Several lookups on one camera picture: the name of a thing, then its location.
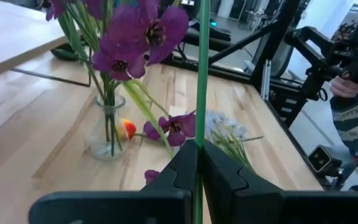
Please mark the person's forearm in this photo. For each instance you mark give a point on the person's forearm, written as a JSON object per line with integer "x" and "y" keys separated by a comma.
{"x": 356, "y": 127}

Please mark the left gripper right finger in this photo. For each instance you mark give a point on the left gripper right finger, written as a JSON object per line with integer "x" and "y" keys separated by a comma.
{"x": 228, "y": 193}

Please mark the person's hand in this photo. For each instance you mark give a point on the person's hand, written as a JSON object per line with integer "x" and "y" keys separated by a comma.
{"x": 345, "y": 88}

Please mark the white artificial flower bunch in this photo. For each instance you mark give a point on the white artificial flower bunch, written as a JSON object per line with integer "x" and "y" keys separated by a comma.
{"x": 225, "y": 130}

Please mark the wooden shelf with black legs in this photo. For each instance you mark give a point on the wooden shelf with black legs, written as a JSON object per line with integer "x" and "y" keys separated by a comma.
{"x": 14, "y": 34}

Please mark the orange yellow artificial tulip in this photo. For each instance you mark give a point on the orange yellow artificial tulip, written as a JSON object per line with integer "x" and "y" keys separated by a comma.
{"x": 129, "y": 128}

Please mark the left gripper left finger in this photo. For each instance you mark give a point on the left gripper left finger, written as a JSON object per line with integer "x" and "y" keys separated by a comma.
{"x": 172, "y": 193}

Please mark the purple artificial flower bunch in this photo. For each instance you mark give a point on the purple artificial flower bunch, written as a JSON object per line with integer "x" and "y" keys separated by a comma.
{"x": 129, "y": 40}

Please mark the black camera box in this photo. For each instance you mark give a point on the black camera box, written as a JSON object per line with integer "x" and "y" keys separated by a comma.
{"x": 320, "y": 158}

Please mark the pink artificial tulip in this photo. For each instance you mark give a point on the pink artificial tulip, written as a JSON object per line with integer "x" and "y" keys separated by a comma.
{"x": 202, "y": 77}

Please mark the round clear glass vase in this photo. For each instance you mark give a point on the round clear glass vase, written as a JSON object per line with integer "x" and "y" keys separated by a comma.
{"x": 99, "y": 146}

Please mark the silver aluminium extrusion bar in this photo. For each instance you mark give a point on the silver aluminium extrusion bar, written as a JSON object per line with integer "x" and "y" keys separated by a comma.
{"x": 266, "y": 81}

